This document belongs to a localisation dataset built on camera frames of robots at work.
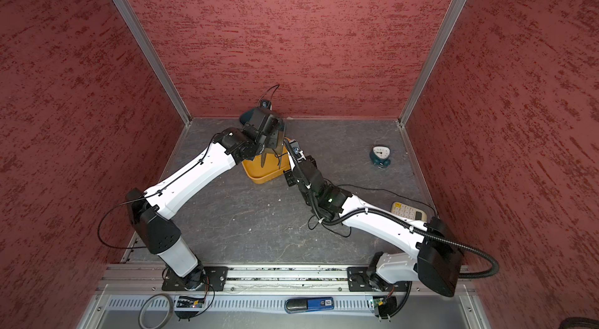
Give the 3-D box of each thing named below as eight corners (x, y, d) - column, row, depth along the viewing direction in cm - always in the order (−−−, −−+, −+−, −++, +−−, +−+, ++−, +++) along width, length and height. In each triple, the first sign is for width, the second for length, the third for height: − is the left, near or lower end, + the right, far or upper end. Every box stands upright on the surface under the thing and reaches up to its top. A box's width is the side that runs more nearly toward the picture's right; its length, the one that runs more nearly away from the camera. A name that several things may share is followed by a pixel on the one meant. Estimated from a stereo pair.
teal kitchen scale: (372, 168, 104) (375, 163, 100) (368, 150, 111) (371, 144, 107) (391, 168, 104) (394, 163, 101) (386, 150, 111) (388, 144, 107)
